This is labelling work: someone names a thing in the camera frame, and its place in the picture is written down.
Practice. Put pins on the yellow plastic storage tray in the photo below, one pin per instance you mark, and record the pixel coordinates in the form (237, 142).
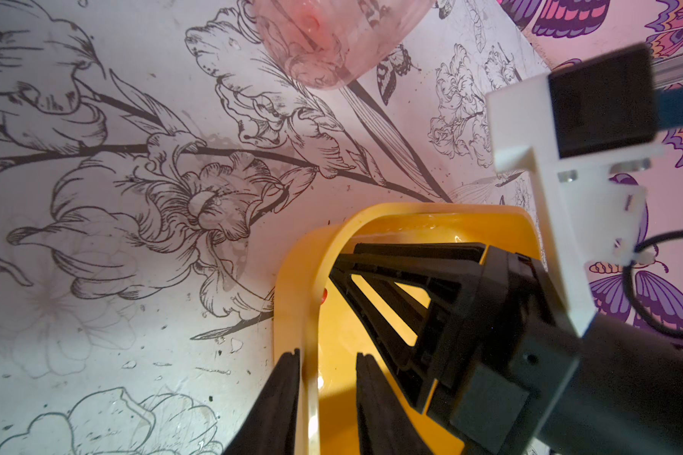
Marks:
(313, 319)

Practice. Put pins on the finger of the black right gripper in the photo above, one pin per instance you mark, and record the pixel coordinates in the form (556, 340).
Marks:
(415, 367)
(413, 283)

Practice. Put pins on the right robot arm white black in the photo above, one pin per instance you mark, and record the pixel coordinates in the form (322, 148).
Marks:
(625, 397)

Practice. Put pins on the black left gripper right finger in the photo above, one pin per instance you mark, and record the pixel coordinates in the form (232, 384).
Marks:
(383, 425)

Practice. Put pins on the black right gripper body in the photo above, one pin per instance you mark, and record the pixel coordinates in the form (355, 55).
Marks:
(495, 350)

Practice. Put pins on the pink spray bottle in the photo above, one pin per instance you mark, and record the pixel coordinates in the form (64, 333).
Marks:
(327, 44)

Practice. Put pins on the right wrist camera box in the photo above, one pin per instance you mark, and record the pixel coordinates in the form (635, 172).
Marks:
(570, 130)

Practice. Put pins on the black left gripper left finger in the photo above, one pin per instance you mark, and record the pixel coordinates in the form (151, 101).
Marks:
(270, 427)

